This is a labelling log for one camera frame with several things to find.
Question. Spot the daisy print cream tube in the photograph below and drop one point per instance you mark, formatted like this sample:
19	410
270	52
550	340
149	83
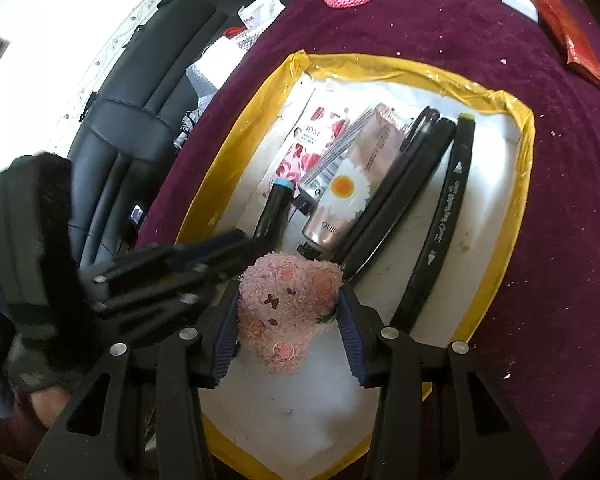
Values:
340	195

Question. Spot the rose print white tube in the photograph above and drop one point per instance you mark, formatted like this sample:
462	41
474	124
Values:
310	160

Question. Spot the white eraser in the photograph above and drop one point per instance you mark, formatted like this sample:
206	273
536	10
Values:
520	4

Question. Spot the black marker with blue cap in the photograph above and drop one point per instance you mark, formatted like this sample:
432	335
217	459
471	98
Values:
275	210

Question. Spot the pink fluffy plush toy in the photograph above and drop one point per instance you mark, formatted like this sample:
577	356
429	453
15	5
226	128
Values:
285	310

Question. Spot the red foil packet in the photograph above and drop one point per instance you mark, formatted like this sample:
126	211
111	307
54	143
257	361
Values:
565	35

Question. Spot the purple velvet tablecloth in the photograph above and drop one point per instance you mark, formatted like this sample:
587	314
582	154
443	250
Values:
570	260

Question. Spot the person's left hand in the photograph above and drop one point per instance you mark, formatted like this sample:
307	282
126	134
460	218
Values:
35	367

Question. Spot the long black marker white text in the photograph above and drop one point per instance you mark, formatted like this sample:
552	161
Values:
445	220

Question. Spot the white box with yellow tape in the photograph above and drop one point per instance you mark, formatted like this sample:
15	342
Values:
480	210

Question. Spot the black leather chair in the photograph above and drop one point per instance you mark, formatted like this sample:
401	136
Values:
145	110

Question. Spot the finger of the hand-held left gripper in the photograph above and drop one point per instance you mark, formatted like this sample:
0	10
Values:
215	250
155	310

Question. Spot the white silver plastic bag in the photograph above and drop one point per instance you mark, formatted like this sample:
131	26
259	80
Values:
215	70

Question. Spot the white bag with red print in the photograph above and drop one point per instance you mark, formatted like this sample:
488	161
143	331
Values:
262	12

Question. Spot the person's left forearm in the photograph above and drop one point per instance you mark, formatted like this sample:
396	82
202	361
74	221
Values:
25	420

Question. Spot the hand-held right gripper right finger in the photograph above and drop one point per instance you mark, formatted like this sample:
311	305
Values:
355	340

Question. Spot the thin black pen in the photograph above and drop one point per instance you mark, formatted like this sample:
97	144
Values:
420	125

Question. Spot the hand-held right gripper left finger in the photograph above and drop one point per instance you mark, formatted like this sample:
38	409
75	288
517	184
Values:
227	335

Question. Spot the silver tube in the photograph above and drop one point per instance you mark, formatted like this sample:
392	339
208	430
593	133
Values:
330	160

